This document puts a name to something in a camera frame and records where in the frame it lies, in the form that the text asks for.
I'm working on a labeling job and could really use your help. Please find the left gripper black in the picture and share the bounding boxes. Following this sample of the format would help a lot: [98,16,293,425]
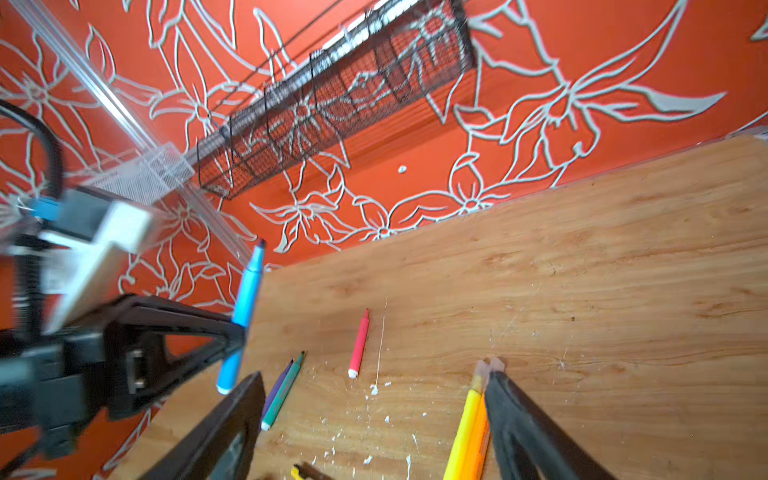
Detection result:
[1,294,246,459]

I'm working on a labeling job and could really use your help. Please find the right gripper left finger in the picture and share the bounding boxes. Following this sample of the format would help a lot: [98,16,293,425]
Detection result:
[142,372,266,479]

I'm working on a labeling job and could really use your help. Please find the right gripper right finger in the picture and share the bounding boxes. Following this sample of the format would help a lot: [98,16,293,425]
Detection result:
[485,371,614,479]

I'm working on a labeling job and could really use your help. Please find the blue marker pen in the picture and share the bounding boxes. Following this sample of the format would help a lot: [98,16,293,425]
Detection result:
[216,240,266,396]

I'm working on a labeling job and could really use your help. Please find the orange marker pen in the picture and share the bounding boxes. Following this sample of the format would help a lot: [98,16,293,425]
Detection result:
[461,381,490,480]

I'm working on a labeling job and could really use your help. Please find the yellow marker pen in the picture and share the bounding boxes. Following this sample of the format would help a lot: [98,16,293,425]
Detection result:
[443,360,490,480]

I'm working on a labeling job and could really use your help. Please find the pink marker pen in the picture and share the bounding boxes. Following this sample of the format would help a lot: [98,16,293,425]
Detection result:
[348,309,370,379]

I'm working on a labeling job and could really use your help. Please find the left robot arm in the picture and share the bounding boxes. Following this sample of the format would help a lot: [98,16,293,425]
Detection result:
[1,218,247,477]

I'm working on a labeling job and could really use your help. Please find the purple marker pen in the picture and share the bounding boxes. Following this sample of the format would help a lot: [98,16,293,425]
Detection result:
[261,360,294,418]

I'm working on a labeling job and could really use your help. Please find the green marker pen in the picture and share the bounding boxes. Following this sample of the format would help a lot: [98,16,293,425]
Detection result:
[261,351,306,431]

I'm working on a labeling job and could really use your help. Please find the yellow black pliers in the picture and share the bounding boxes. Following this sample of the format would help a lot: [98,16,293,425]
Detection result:
[291,462,333,480]

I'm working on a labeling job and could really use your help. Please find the white mesh basket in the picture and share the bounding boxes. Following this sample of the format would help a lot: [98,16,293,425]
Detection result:
[84,143,194,206]

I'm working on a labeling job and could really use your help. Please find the black wire basket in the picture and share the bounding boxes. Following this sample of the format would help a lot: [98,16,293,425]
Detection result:
[195,1,476,199]

